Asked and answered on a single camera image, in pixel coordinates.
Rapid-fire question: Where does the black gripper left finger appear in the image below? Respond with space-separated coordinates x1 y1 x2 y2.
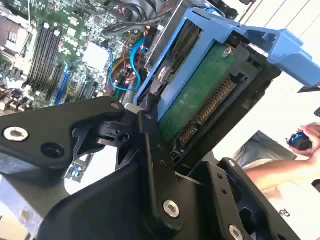
0 93 187 232

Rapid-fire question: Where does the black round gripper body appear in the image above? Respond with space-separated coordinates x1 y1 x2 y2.
37 162 210 240

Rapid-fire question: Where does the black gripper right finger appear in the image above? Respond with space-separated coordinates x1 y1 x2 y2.
187 156 301 240

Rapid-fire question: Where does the hard disk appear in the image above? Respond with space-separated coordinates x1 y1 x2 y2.
132 7 320 166

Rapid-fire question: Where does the round black tool blue ring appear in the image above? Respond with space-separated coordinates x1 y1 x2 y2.
287 131 313 152

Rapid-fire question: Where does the black disk wire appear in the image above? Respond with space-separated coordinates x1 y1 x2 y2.
101 0 174 38

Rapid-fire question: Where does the person's bare hand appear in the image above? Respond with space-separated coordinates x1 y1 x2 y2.
297 122 320 163

